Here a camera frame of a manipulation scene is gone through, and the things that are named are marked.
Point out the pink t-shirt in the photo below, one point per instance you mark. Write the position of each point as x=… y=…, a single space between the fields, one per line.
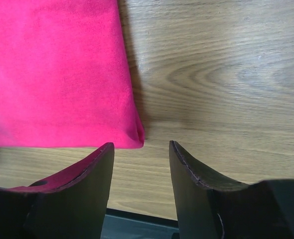
x=64 y=76

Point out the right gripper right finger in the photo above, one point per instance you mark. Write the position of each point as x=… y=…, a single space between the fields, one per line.
x=210 y=205

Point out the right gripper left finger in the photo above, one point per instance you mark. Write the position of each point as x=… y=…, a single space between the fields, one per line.
x=70 y=204

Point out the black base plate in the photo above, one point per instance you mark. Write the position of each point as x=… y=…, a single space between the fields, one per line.
x=127 y=225

